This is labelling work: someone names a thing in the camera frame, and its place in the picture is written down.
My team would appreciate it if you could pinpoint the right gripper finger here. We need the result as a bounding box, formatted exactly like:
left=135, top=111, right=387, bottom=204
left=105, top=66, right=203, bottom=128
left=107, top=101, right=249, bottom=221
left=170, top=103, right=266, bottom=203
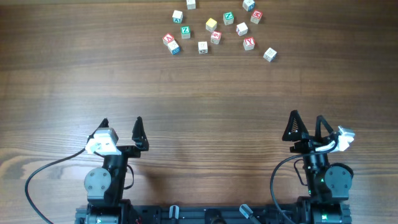
left=314, top=114, right=335, bottom=139
left=282, top=110, right=309, bottom=142

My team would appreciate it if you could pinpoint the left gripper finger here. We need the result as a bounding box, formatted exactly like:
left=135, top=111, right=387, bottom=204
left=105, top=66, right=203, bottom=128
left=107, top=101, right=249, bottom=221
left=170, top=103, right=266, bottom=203
left=87, top=118, right=109, bottom=142
left=132, top=116, right=149, bottom=149

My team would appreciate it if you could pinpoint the wooden block blue side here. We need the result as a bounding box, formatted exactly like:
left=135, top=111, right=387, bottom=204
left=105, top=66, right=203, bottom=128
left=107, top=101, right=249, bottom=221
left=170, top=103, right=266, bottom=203
left=167, top=40, right=180, bottom=55

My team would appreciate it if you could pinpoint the red Y block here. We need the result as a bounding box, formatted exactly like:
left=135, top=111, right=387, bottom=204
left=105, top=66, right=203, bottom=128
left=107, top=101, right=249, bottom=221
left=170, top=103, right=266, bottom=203
left=243, top=37, right=256, bottom=50

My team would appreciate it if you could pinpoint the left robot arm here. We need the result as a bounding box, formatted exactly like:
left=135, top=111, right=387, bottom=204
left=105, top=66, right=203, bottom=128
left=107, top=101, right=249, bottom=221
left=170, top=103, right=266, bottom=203
left=75, top=116, right=149, bottom=224

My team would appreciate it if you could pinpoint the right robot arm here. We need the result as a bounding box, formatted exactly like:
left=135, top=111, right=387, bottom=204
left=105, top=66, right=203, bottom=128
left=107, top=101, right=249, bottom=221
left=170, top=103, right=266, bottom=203
left=282, top=110, right=355, bottom=223

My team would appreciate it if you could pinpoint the red A block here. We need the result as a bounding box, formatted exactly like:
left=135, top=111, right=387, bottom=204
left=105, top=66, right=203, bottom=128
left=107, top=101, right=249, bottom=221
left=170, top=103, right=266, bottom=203
left=162, top=33, right=175, bottom=45

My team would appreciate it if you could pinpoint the white block black drawing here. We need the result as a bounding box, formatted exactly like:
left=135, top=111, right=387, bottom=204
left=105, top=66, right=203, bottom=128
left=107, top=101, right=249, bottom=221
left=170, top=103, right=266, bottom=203
left=198, top=41, right=208, bottom=54

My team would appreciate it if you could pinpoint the green Z block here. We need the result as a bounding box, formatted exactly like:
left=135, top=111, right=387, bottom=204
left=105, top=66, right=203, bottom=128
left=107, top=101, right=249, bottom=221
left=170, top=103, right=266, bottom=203
left=180, top=26, right=191, bottom=39

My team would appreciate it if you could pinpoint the white block red side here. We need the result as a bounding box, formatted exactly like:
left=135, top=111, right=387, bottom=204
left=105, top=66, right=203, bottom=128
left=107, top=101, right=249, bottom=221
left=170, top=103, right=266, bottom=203
left=236, top=22, right=248, bottom=36

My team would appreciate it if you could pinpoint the red M block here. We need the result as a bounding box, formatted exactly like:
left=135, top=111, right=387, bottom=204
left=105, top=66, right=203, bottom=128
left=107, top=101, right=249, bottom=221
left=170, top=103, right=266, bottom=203
left=251, top=10, right=263, bottom=24

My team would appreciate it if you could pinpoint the red 9 block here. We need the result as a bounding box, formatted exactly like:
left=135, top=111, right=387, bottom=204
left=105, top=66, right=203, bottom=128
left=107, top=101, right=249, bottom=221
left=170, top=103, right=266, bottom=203
left=211, top=31, right=222, bottom=44

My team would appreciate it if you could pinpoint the teal sided white block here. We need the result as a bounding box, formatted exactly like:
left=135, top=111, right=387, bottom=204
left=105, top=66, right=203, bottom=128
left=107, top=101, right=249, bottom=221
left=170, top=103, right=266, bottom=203
left=172, top=10, right=183, bottom=24

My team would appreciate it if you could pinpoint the green N block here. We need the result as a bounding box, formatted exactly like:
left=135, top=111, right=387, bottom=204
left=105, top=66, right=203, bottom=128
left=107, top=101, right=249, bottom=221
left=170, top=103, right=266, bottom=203
left=223, top=12, right=234, bottom=26

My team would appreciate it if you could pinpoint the yellow top block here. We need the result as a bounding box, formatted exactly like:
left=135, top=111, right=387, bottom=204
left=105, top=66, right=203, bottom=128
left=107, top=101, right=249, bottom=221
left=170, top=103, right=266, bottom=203
left=206, top=18, right=217, bottom=32

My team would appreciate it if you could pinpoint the blue sided block top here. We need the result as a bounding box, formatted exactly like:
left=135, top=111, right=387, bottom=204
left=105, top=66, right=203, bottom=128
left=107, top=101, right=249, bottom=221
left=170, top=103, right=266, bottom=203
left=243, top=0, right=256, bottom=12

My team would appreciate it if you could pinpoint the plain block top edge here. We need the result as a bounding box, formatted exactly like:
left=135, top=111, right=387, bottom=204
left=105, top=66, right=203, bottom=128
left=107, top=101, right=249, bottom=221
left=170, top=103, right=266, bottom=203
left=186, top=0, right=196, bottom=10

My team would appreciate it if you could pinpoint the black right camera cable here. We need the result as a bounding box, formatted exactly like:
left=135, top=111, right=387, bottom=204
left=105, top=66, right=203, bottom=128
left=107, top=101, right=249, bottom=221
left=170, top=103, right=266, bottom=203
left=269, top=141, right=338, bottom=224

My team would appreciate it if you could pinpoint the black camera cable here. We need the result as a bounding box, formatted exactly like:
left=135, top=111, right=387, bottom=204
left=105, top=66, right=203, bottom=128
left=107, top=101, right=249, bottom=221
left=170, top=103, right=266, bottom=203
left=24, top=147, right=87, bottom=224
left=269, top=141, right=338, bottom=224

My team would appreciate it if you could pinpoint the black left camera cable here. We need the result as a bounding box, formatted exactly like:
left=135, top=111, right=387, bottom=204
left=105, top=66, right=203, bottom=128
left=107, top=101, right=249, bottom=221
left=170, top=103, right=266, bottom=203
left=24, top=147, right=87, bottom=224

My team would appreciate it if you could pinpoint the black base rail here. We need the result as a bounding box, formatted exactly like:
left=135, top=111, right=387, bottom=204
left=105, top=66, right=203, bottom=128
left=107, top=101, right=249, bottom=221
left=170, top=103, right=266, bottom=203
left=74, top=203, right=352, bottom=224

